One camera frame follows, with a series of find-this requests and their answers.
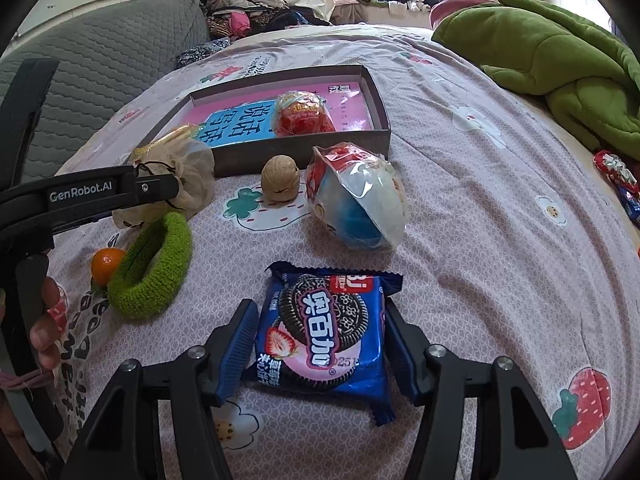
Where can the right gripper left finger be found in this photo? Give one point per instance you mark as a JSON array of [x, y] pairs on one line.
[[121, 437]]

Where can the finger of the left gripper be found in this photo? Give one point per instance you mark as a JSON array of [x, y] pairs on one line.
[[88, 196]]

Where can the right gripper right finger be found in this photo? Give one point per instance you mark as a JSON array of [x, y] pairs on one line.
[[514, 436]]

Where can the orange tangerine with leaf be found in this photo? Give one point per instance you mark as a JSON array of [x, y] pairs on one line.
[[104, 263]]

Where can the beige mesh drawstring pouch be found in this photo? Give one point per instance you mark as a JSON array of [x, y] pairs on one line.
[[179, 177]]

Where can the yellow wafer snack pack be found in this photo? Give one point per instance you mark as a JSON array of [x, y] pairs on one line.
[[165, 140]]

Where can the blue oreo cookie pack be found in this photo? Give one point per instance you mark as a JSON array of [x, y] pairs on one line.
[[321, 331]]

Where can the brown walnut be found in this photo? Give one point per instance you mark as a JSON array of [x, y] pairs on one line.
[[280, 179]]

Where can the red blue toy egg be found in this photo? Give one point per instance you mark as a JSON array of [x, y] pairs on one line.
[[358, 196]]

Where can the person's left hand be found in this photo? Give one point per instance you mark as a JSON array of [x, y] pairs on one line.
[[43, 336]]

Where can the grey quilted headboard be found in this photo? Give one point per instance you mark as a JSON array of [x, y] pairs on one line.
[[107, 58]]

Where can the pink and blue book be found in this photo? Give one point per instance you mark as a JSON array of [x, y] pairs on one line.
[[270, 114]]

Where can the lilac strawberry bedsheet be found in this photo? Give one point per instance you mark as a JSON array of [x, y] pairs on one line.
[[514, 245]]

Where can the dark patterned cloth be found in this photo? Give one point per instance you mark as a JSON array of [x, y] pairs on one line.
[[198, 53]]

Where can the dark shallow box tray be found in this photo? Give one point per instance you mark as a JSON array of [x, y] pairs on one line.
[[250, 157]]

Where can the blue candy wrapper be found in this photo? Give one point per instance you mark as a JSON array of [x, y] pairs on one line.
[[630, 203]]

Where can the clothes pile by headboard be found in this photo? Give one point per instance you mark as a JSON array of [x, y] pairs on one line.
[[236, 19]]

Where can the red candy wrapper pack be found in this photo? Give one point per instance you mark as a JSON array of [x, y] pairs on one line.
[[616, 171]]

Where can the green fleece blanket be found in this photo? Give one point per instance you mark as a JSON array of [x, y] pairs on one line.
[[588, 77]]

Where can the pink pillow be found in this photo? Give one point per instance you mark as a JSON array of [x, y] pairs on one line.
[[445, 8]]

